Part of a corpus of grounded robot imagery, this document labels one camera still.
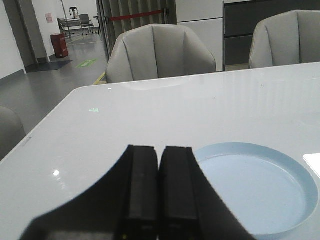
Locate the dark grey kitchen counter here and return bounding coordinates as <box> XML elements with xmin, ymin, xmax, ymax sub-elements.
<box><xmin>223</xmin><ymin>0</ymin><xmax>320</xmax><ymax>71</ymax></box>

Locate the grey padded chair left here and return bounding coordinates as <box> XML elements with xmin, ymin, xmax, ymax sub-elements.
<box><xmin>106</xmin><ymin>24</ymin><xmax>217</xmax><ymax>84</ymax></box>

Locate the dark floor mat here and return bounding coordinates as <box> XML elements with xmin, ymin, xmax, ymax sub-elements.
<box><xmin>25</xmin><ymin>60</ymin><xmax>72</xmax><ymax>73</ymax></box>

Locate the pink wall notice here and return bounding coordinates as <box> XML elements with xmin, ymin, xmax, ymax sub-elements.
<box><xmin>45</xmin><ymin>13</ymin><xmax>53</xmax><ymax>24</ymax></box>

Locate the distant metal table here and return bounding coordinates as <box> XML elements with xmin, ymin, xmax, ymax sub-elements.
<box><xmin>57</xmin><ymin>17</ymin><xmax>82</xmax><ymax>38</ymax></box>

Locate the light blue round plate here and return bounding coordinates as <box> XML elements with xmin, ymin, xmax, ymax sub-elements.
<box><xmin>194</xmin><ymin>142</ymin><xmax>319</xmax><ymax>240</ymax></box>

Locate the red trash bin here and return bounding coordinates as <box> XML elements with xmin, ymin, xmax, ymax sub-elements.
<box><xmin>50</xmin><ymin>33</ymin><xmax>69</xmax><ymax>58</ymax></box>

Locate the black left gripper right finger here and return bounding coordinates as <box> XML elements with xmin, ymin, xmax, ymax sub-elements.
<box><xmin>159</xmin><ymin>146</ymin><xmax>254</xmax><ymax>240</ymax></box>

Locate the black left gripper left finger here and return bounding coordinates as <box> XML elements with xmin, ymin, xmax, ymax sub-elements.
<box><xmin>20</xmin><ymin>145</ymin><xmax>158</xmax><ymax>240</ymax></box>

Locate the white refrigerator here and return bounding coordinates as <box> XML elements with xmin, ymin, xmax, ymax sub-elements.
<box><xmin>175</xmin><ymin>0</ymin><xmax>223</xmax><ymax>72</ymax></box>

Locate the distant grey office chair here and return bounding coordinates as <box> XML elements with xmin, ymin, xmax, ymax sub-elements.
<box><xmin>79</xmin><ymin>14</ymin><xmax>95</xmax><ymax>35</ymax></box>

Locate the grey padded chair right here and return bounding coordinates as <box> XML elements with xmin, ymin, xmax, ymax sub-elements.
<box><xmin>248</xmin><ymin>10</ymin><xmax>320</xmax><ymax>69</ymax></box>

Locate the red barrier belt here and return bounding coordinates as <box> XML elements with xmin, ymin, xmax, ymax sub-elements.
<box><xmin>108</xmin><ymin>10</ymin><xmax>164</xmax><ymax>22</ymax></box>

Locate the grey padded chair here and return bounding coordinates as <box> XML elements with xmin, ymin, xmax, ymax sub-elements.
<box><xmin>248</xmin><ymin>10</ymin><xmax>320</xmax><ymax>69</ymax></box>
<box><xmin>106</xmin><ymin>24</ymin><xmax>217</xmax><ymax>84</ymax></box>

